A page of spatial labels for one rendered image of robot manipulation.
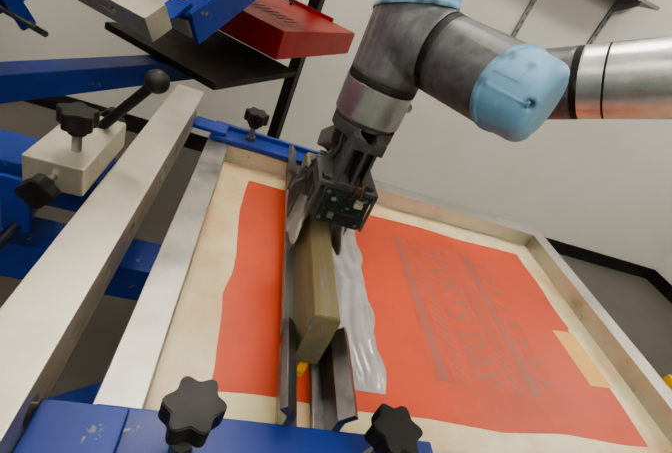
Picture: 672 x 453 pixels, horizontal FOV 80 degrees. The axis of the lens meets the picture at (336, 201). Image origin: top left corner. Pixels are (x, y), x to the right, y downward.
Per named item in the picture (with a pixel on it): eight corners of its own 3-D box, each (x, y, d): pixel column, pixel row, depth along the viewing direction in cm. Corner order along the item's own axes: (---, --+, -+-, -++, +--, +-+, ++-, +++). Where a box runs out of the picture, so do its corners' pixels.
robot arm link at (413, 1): (451, -21, 32) (376, -52, 36) (393, 103, 38) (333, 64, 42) (487, -1, 38) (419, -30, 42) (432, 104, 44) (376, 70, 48)
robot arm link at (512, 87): (592, 70, 37) (490, 24, 42) (564, 57, 28) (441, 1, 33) (540, 144, 40) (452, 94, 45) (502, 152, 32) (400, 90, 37)
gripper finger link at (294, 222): (268, 264, 51) (302, 211, 47) (270, 235, 56) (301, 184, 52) (290, 271, 52) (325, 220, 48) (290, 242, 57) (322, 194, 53)
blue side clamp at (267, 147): (347, 190, 88) (359, 163, 85) (349, 203, 84) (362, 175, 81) (209, 150, 80) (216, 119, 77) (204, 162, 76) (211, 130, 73)
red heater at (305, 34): (262, 14, 186) (269, -14, 180) (346, 56, 177) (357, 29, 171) (161, 5, 134) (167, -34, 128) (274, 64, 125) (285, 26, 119)
